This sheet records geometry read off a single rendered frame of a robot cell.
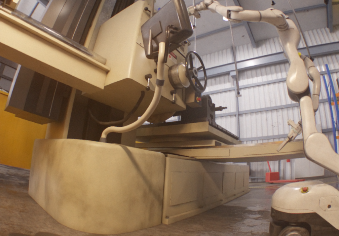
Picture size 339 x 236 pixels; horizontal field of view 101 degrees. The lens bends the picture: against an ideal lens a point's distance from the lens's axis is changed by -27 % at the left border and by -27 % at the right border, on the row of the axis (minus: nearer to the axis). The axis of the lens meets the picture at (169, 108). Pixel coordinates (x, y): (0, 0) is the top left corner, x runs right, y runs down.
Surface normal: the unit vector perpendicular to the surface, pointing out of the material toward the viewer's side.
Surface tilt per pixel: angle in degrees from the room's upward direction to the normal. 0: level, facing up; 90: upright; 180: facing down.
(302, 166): 90
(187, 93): 90
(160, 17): 110
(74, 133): 90
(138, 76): 90
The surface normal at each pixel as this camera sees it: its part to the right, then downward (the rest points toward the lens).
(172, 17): -0.74, 0.09
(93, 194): 0.22, -0.29
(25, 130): 0.82, -0.13
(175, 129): -0.58, -0.29
